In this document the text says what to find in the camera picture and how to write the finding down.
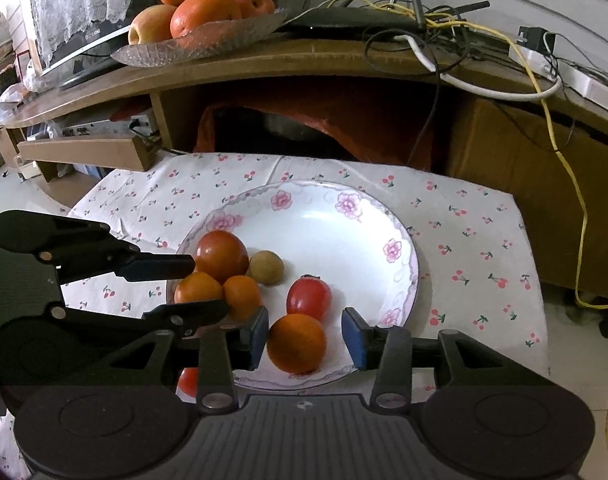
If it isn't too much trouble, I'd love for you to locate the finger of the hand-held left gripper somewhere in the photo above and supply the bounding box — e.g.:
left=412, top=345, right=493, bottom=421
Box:
left=43, top=299, right=231, bottom=339
left=0, top=209, right=197, bottom=287

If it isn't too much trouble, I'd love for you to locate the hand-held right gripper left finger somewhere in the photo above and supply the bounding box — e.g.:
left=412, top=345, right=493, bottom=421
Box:
left=104, top=307, right=271, bottom=414

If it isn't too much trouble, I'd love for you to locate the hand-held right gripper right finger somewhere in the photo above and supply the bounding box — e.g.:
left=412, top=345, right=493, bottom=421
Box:
left=340, top=307, right=531, bottom=411

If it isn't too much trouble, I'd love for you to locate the dimpled orange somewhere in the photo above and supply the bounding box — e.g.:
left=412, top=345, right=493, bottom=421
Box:
left=174, top=271, right=226, bottom=306

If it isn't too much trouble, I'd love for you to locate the large orange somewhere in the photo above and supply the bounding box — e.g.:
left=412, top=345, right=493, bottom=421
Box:
left=267, top=313, right=328, bottom=375

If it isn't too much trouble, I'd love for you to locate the small mandarin orange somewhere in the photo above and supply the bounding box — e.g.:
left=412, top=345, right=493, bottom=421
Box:
left=223, top=275, right=263, bottom=322

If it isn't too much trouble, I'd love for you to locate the bright red tomato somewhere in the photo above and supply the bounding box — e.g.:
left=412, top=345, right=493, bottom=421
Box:
left=286, top=274, right=333, bottom=323

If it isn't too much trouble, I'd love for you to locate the large dark red tomato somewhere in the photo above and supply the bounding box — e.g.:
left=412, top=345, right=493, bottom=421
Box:
left=194, top=230, right=250, bottom=285

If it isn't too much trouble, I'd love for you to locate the small tomato with green stem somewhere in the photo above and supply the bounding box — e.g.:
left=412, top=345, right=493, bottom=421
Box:
left=176, top=367, right=200, bottom=397

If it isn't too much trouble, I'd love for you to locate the brown kiwi fruit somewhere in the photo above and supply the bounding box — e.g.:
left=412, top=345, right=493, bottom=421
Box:
left=247, top=250, right=286, bottom=286

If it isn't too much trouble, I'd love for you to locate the white floral plate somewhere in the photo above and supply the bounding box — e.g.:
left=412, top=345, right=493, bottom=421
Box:
left=165, top=180, right=420, bottom=392

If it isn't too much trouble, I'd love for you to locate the cherry printed tablecloth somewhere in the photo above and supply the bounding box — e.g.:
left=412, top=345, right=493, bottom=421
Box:
left=0, top=152, right=551, bottom=480

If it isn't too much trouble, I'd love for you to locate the glass fruit dish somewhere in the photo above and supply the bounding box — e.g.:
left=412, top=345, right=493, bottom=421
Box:
left=110, top=7, right=290, bottom=68

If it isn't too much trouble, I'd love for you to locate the black television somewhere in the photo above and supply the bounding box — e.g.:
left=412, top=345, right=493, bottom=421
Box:
left=38, top=22, right=137, bottom=90

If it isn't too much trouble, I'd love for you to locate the yellow apple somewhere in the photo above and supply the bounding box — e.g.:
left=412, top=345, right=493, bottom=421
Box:
left=128, top=4, right=177, bottom=46

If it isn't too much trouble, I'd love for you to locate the wooden television cabinet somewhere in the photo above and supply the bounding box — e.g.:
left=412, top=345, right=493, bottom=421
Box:
left=0, top=34, right=608, bottom=292

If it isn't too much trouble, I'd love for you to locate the white lace cloth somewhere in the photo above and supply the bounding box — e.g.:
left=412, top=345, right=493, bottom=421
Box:
left=26, top=0, right=153, bottom=64

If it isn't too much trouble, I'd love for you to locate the red apple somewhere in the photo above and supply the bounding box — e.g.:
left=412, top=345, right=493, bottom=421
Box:
left=223, top=0, right=276, bottom=20

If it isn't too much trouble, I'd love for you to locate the white power strip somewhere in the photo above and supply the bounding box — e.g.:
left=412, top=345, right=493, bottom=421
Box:
left=508, top=44, right=608, bottom=107

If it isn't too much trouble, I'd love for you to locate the black power adapter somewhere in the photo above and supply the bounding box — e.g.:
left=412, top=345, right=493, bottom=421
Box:
left=517, top=26, right=558, bottom=54

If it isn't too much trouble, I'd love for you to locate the black cable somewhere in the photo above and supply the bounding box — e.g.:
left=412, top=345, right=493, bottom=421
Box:
left=405, top=77, right=443, bottom=167

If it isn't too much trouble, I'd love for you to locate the yellow cable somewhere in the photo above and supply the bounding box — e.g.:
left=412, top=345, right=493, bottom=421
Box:
left=328, top=0, right=608, bottom=309

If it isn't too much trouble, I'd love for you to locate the white cable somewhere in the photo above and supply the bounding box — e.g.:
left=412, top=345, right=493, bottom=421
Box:
left=393, top=35, right=563, bottom=99

